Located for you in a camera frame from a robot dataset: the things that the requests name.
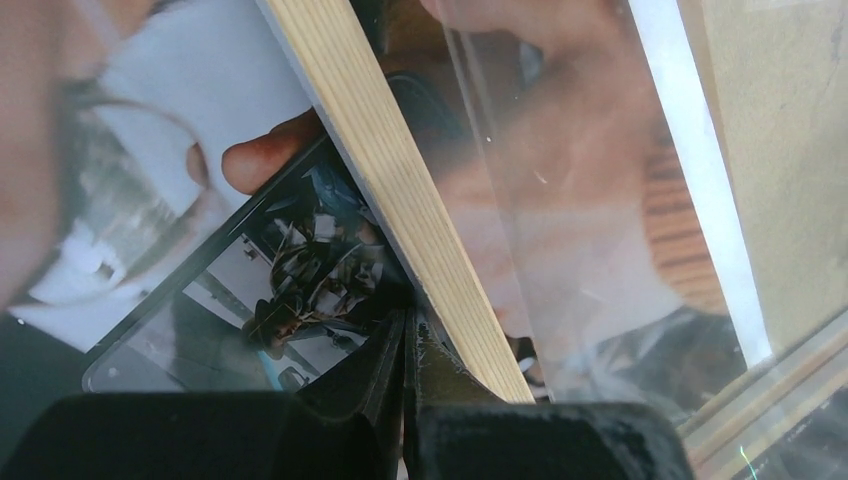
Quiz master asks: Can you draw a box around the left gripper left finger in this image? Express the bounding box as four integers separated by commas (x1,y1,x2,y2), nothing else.
1,311,406,479

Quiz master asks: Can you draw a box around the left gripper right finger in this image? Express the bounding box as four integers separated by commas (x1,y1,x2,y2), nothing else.
404,312,694,479

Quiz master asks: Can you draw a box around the printed photo with white border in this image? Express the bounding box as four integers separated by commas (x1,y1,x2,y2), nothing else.
0,0,775,425

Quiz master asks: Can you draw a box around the wooden picture frame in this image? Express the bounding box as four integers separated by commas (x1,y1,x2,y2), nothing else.
261,1,847,479

